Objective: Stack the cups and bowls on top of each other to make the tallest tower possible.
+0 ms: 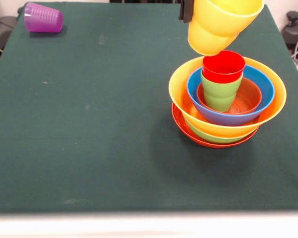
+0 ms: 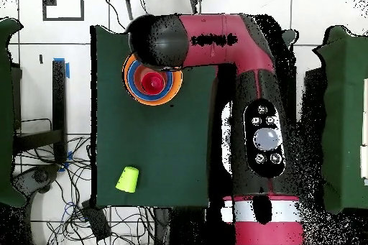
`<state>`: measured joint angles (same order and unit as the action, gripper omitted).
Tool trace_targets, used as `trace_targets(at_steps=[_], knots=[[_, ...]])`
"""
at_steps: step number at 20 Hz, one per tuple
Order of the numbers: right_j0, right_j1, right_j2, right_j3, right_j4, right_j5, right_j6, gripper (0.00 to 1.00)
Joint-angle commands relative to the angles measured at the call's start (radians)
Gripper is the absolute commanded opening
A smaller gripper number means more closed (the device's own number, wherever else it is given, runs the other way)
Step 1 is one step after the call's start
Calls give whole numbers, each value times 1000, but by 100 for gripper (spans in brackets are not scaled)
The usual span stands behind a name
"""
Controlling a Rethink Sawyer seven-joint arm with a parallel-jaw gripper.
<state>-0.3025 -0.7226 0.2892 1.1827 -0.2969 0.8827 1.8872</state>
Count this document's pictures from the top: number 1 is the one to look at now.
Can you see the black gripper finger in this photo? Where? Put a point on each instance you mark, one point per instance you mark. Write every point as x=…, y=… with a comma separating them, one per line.
x=187, y=11

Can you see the yellow plastic cup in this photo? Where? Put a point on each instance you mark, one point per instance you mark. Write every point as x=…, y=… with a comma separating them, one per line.
x=213, y=27

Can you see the red plastic cup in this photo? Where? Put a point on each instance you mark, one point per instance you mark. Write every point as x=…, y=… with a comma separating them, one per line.
x=223, y=65

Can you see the large orange plastic bowl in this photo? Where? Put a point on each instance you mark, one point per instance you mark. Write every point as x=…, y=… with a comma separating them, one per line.
x=178, y=89

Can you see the green plastic cup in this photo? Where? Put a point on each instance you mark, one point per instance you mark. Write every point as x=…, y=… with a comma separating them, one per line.
x=219, y=95

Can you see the small red plastic bowl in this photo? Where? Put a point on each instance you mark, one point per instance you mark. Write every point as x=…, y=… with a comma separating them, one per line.
x=250, y=96

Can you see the blue plastic bowl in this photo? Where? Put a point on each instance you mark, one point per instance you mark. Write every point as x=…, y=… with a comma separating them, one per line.
x=265, y=84

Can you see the green plastic bowl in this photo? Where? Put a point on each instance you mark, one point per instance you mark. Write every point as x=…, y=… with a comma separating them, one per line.
x=213, y=138

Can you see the purple plastic cup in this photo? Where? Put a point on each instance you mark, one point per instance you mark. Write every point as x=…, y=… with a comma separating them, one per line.
x=43, y=18

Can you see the black rounded stand foot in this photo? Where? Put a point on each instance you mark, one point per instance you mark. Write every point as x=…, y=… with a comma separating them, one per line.
x=2, y=32
x=294, y=27

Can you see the wide red plastic bowl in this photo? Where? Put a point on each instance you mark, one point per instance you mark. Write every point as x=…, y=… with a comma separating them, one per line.
x=180, y=121

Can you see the dark green tablecloth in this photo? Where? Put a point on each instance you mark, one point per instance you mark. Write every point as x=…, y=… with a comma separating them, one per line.
x=89, y=148

